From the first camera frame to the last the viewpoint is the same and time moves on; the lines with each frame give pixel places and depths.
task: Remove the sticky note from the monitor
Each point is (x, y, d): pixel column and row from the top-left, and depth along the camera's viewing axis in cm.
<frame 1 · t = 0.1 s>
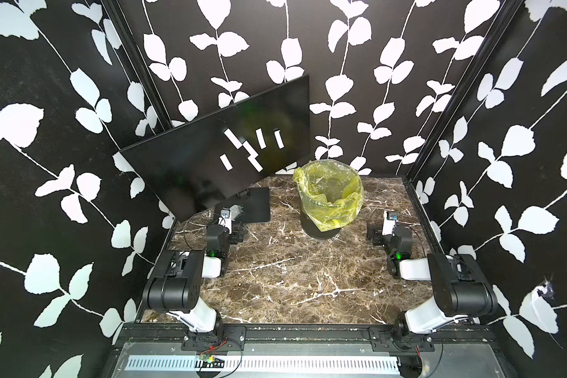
left hand: (228, 217, 94), fingers open
right hand: (380, 222, 95), fingers open
black mesh waste bin: (313, 228, 82), point 18 cm above the table
white sticky note lower left: (226, 162, 81), point 34 cm above the table
white sticky note lower centre: (253, 160, 86), point 31 cm above the table

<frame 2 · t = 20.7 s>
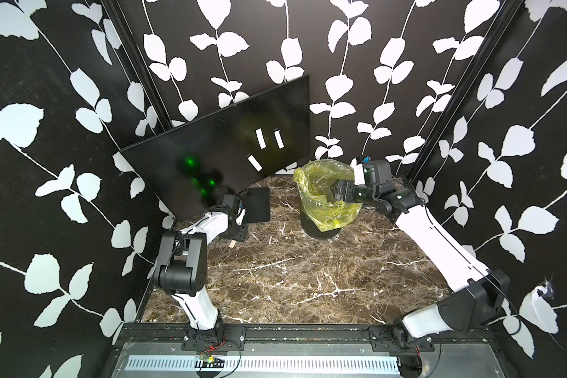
left hand: (237, 229, 96), fingers open
right hand: (344, 186, 79), fingers open
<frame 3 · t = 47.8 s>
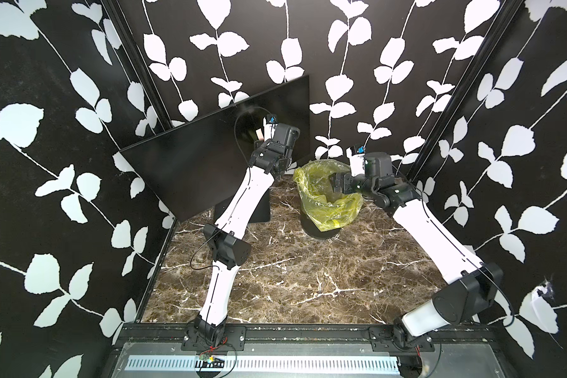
left hand: (268, 140, 81), fingers open
right hand: (341, 174, 79), fingers open
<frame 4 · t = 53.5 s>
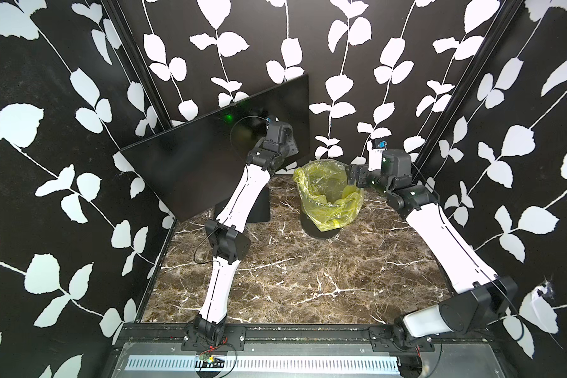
left hand: (291, 136, 85), fingers closed
right hand: (359, 166, 77), fingers open
